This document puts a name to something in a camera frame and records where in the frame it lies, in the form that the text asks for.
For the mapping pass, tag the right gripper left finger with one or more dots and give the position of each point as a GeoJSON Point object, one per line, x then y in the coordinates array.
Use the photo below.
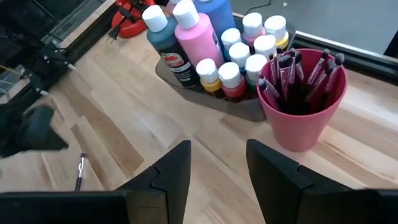
{"type": "Point", "coordinates": [168, 186]}

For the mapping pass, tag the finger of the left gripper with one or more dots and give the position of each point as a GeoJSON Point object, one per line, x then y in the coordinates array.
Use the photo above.
{"type": "Point", "coordinates": [46, 130]}

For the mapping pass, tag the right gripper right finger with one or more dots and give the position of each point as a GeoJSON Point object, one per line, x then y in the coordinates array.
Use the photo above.
{"type": "Point", "coordinates": [276, 186]}

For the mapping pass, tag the black paintbrush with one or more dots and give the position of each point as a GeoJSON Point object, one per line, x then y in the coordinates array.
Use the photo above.
{"type": "Point", "coordinates": [318, 67]}
{"type": "Point", "coordinates": [81, 169]}
{"type": "Point", "coordinates": [285, 74]}
{"type": "Point", "coordinates": [292, 65]}
{"type": "Point", "coordinates": [279, 56]}
{"type": "Point", "coordinates": [334, 73]}
{"type": "Point", "coordinates": [299, 67]}
{"type": "Point", "coordinates": [323, 79]}
{"type": "Point", "coordinates": [272, 67]}
{"type": "Point", "coordinates": [269, 91]}

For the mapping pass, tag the small red paint bottle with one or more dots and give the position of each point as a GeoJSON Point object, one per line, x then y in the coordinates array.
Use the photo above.
{"type": "Point", "coordinates": [231, 81]}

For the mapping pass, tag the small ochre paint bottle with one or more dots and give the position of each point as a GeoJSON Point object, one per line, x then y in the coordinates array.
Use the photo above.
{"type": "Point", "coordinates": [208, 74]}

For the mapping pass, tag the small dark blue paint bottle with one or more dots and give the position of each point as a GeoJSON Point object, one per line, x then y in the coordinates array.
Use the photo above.
{"type": "Point", "coordinates": [254, 67]}

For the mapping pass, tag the large dark teal paint bottle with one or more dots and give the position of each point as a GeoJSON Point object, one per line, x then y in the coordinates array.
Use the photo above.
{"type": "Point", "coordinates": [174, 53]}

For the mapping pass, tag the small green paint bottle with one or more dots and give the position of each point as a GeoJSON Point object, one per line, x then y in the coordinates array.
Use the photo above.
{"type": "Point", "coordinates": [239, 54]}

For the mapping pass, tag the large pink paint bottle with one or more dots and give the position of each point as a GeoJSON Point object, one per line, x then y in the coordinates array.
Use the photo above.
{"type": "Point", "coordinates": [199, 40]}

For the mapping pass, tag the small yellow paint bottle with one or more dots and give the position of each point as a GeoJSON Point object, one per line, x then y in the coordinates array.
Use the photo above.
{"type": "Point", "coordinates": [276, 28]}

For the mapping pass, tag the small pink paint bottle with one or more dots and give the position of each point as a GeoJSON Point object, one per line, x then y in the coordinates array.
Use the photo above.
{"type": "Point", "coordinates": [252, 25]}

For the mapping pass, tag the large blue paint bottle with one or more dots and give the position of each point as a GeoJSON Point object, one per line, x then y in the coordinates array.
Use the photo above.
{"type": "Point", "coordinates": [217, 15]}

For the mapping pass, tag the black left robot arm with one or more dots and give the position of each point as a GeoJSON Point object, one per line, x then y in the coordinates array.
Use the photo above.
{"type": "Point", "coordinates": [34, 46]}

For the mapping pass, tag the magenta plastic cup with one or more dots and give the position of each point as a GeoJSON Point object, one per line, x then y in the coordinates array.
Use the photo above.
{"type": "Point", "coordinates": [301, 127]}

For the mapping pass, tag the grey translucent plastic bin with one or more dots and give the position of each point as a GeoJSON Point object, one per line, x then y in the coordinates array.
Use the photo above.
{"type": "Point", "coordinates": [236, 107]}

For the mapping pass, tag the red desk lamp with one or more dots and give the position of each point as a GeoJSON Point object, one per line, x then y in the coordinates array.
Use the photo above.
{"type": "Point", "coordinates": [130, 25]}

